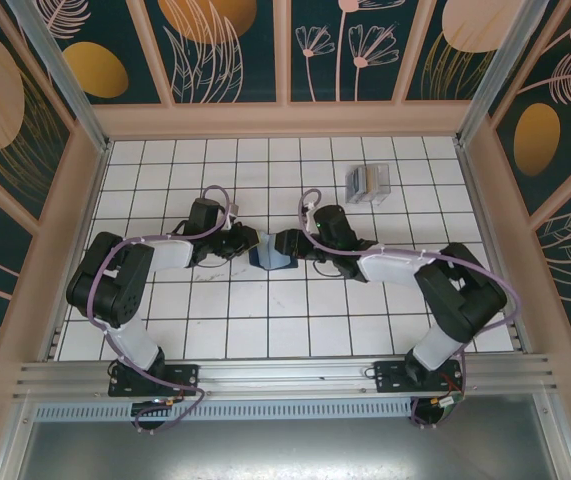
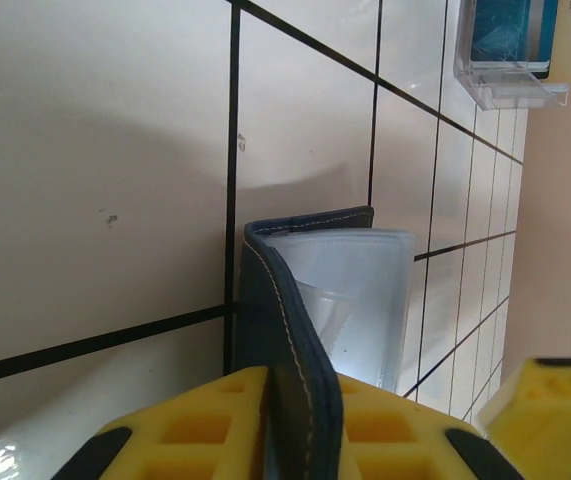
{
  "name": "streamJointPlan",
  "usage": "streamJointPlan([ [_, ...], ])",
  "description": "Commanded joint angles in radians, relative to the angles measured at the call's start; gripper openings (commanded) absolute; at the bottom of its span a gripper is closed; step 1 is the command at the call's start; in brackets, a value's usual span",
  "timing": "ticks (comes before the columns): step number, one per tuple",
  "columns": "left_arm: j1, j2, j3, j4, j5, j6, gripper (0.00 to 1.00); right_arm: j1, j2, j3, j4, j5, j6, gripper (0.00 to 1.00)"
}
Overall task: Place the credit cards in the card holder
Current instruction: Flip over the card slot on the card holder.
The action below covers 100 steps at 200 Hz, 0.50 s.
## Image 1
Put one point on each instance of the blue card holder wallet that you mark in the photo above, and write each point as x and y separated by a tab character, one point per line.
272	260

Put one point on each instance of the stack of credit cards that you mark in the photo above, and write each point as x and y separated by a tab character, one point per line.
353	182
371	180

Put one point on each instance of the clear acrylic card stand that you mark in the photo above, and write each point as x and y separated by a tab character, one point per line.
385	192

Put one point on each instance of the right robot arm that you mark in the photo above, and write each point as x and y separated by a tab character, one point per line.
460	295

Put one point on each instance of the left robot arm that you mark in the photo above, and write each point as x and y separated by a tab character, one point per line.
110	285

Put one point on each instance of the grey metal sheet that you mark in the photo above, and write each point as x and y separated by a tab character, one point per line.
285	455

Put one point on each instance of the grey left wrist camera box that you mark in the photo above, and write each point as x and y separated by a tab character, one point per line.
235	207

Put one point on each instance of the aluminium front rail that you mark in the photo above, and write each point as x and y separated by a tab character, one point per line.
285	375

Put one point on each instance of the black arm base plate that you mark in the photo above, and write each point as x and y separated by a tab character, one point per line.
390	377
185	380

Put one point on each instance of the aluminium side rail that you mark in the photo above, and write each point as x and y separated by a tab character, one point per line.
519	334
53	345

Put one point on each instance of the dark wall panel orange disc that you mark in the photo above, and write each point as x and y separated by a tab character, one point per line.
215	50

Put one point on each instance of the dark wall panel orange oval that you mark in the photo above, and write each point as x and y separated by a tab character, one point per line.
565	100
95	70

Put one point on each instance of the aluminium corner post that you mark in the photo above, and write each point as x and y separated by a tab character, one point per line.
67	80
15	445
560	440
491	75

